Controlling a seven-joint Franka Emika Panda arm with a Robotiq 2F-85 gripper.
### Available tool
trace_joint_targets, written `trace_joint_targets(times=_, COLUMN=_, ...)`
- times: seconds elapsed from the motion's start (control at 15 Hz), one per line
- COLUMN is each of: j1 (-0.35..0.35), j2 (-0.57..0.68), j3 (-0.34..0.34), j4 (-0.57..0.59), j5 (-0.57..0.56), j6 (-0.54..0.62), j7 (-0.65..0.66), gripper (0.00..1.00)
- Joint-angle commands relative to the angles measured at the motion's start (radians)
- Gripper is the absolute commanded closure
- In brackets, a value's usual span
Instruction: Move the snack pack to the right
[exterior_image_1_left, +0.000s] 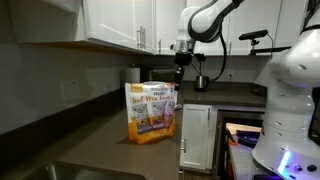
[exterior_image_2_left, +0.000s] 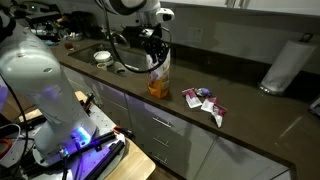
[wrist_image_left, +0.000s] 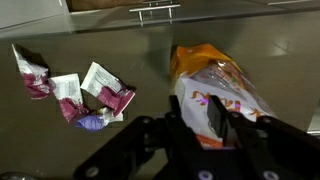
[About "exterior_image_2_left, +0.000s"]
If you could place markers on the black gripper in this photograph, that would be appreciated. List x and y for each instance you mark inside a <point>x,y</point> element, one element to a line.
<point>150,36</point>

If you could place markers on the orange white snack pack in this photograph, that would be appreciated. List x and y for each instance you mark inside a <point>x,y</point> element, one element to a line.
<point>159,83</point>

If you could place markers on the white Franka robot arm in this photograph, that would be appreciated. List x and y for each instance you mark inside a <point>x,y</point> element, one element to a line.
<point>33,76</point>

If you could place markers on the steel undermount kitchen sink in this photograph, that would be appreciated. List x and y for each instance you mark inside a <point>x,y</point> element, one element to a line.
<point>133,56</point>

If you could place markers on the curved steel faucet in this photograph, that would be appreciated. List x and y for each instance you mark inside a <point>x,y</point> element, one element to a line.
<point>121,36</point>

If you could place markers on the grey cup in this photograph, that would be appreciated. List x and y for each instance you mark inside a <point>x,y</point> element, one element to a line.
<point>119,68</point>

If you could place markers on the white ceramic bowl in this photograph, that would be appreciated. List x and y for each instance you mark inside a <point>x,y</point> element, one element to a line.
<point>102,56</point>

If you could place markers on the pink white sachet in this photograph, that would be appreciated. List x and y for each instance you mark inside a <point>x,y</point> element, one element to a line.
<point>219,115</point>
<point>191,98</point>
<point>208,104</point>

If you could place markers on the small white cup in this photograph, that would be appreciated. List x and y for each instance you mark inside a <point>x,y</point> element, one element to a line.
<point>101,66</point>

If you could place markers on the purple candy wrapper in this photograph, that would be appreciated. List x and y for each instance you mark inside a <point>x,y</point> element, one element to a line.
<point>204,91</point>

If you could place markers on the grey sink base cabinet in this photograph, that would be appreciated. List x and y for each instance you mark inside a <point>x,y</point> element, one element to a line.
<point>110,95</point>

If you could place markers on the black coffee machine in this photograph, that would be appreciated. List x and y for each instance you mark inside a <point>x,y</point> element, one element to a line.
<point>81,23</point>

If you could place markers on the red black connector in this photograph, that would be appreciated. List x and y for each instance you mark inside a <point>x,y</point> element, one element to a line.
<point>119,130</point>

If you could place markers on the small red cup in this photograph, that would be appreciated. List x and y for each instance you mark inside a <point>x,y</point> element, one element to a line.
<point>69,45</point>

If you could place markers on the grey three drawer cabinet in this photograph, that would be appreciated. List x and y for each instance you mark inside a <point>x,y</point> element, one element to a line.
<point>186,140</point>

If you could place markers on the black aluminium bar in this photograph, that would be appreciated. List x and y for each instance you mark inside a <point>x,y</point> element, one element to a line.
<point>103,138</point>
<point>106,160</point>

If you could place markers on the steel paper towel holder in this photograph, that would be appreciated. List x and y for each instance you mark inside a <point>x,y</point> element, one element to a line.
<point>263,89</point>

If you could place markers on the light wooden table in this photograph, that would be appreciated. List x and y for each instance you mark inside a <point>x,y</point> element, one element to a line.
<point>133,165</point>

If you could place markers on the black shelf appliance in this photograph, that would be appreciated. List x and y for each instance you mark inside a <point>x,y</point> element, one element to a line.
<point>41,13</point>

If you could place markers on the white paper towel roll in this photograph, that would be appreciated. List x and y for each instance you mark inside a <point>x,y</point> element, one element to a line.
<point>286,66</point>

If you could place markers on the white panelled cabinet door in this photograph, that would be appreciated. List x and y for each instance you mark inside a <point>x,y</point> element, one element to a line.
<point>233,160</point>

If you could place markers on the white wall outlet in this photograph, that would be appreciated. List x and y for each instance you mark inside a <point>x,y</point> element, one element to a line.
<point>196,34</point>

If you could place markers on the perforated metal mount plate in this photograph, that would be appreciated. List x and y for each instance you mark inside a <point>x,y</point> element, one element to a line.
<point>103,120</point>

